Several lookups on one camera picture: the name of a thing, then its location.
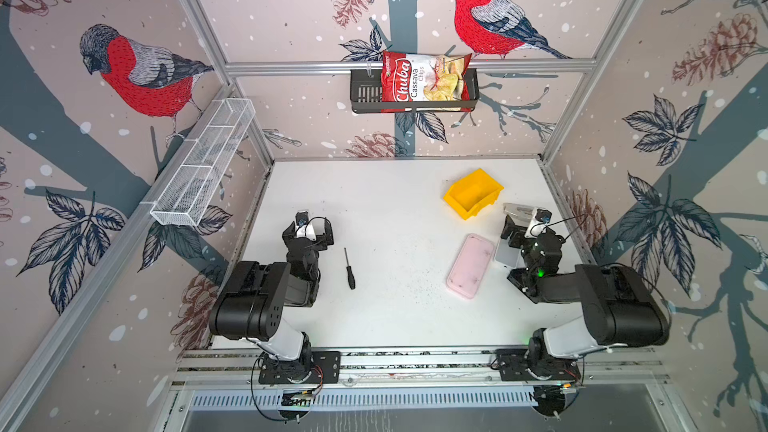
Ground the black screwdriver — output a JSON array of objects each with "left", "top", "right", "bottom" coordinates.
[{"left": 344, "top": 248, "right": 356, "bottom": 290}]

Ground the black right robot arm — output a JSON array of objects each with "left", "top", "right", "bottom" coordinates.
[{"left": 492, "top": 214, "right": 670, "bottom": 381}]

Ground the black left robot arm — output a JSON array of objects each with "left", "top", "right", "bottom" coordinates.
[{"left": 209, "top": 211, "right": 340, "bottom": 386}]

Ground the yellow plastic bin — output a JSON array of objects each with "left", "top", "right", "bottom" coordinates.
[{"left": 444, "top": 169, "right": 504, "bottom": 220}]

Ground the grey rectangular box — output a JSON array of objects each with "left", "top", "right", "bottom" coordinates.
[{"left": 494, "top": 239, "right": 523, "bottom": 270}]

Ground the pink plastic case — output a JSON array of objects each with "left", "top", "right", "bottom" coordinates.
[{"left": 445, "top": 234, "right": 495, "bottom": 300}]

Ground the red chips bag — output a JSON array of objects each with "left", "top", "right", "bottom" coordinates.
[{"left": 381, "top": 52, "right": 472, "bottom": 103}]

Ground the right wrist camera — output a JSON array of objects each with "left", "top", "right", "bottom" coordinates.
[{"left": 501, "top": 203, "right": 552, "bottom": 239}]

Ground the white wire mesh shelf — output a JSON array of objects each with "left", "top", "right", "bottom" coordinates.
[{"left": 150, "top": 98, "right": 255, "bottom": 227}]

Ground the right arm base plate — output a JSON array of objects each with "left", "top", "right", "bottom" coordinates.
[{"left": 490, "top": 348, "right": 582, "bottom": 383}]

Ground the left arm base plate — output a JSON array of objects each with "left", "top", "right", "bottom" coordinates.
[{"left": 256, "top": 350, "right": 341, "bottom": 385}]

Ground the aluminium front rail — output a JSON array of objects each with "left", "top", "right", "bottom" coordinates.
[{"left": 169, "top": 346, "right": 671, "bottom": 390}]

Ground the black wall basket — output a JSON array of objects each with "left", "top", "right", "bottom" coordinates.
[{"left": 350, "top": 68, "right": 480, "bottom": 114}]

